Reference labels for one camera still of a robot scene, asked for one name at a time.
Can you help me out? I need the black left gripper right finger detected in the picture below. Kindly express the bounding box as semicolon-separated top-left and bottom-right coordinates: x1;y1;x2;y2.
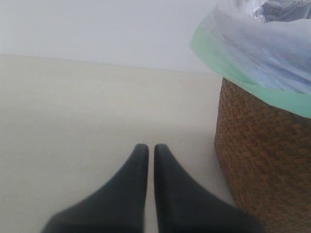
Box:
154;144;265;233

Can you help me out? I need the woven wicker waste basket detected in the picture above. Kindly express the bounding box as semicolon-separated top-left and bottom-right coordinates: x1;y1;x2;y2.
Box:
214;80;311;233

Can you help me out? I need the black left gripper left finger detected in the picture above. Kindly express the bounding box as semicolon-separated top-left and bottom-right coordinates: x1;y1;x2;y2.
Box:
42;144;149;233

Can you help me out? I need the white plastic bin liner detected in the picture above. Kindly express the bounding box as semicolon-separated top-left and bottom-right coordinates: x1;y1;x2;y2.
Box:
190;0;311;118

